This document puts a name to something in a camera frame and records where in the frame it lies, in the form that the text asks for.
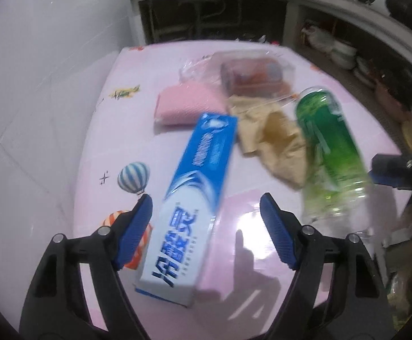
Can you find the clear bag of red snacks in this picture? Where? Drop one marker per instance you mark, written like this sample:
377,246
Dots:
198,71

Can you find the pink sponge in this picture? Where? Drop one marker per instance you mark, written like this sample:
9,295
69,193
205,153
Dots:
188,102

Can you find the white green bowl stack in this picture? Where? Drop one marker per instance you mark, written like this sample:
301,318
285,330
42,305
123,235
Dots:
343,55

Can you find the green plastic bottle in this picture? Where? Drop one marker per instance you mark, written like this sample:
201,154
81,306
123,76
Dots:
330,141

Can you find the pink basin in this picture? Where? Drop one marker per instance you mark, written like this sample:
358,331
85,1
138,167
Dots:
390,95

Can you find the white plates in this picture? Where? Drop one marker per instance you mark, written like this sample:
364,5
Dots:
364,72

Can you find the white plastic bag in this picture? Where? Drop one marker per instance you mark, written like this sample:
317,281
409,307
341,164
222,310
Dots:
317,37

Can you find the concrete kitchen counter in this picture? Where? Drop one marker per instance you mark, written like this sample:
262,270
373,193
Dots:
319,1

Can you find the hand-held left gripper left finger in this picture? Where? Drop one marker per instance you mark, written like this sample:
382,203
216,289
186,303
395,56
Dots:
135,232

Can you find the blue white toothpaste box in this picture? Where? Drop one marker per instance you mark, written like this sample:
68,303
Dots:
191,202

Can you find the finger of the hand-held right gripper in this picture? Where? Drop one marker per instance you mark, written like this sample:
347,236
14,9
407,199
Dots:
390,170

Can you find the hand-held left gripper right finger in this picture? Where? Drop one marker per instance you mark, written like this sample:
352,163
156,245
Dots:
276,235

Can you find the beige cloth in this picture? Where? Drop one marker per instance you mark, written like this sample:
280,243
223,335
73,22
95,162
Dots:
276,148

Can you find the pink printed tablecloth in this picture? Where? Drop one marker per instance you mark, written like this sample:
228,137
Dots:
128,113

